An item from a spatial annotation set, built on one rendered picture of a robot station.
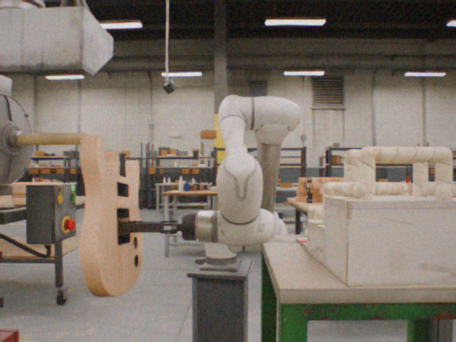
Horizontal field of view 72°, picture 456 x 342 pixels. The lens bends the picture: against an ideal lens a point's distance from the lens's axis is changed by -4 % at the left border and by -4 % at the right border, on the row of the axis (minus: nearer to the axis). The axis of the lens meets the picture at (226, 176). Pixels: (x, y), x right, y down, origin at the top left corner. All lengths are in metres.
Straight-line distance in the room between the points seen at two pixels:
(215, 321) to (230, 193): 0.97
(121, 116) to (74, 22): 11.97
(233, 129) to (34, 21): 0.67
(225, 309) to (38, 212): 0.90
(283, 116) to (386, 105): 12.07
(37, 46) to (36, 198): 0.55
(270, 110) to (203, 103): 10.94
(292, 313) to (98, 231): 0.47
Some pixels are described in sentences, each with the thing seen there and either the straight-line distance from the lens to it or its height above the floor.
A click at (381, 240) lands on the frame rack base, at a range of 0.72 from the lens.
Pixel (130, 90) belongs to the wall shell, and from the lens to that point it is 12.88.
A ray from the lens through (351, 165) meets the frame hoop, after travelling 0.78.
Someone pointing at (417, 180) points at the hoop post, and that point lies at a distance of 0.86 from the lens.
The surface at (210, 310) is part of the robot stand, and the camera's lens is 1.60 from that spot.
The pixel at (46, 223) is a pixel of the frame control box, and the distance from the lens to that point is 1.22.
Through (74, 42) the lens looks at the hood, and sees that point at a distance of 0.82.
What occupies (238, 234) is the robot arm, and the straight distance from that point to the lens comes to 0.84.
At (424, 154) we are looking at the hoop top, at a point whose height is 1.20.
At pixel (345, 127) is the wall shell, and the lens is 12.60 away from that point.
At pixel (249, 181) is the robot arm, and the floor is 1.14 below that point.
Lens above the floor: 1.15
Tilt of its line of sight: level
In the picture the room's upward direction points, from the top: straight up
